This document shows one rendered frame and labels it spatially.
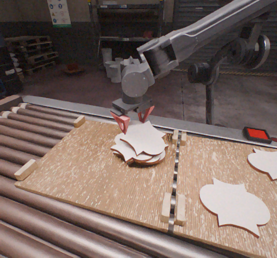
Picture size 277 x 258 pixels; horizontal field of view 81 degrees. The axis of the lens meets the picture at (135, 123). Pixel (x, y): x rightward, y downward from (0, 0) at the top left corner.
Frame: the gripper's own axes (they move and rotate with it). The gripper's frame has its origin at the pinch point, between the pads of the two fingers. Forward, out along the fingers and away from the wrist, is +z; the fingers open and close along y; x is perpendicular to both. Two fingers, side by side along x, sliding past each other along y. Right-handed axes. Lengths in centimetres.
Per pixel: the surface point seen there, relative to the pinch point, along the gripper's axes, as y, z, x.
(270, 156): 27.0, 8.0, -33.5
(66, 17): 211, -24, 520
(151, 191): -8.6, 8.2, -16.0
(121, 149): -6.9, 3.9, -2.3
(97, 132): -4.9, 8.5, 15.6
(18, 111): -23, 11, 62
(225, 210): -0.5, 7.2, -30.8
